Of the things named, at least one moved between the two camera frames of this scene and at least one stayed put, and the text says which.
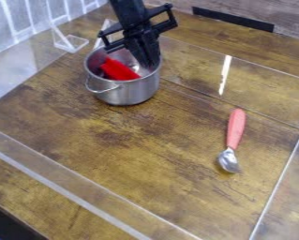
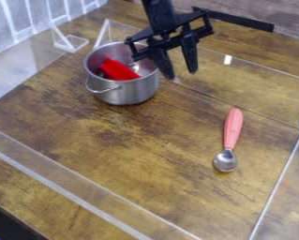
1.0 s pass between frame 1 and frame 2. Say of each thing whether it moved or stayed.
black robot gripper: moved
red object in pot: stayed
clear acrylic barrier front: stayed
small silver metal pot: stayed
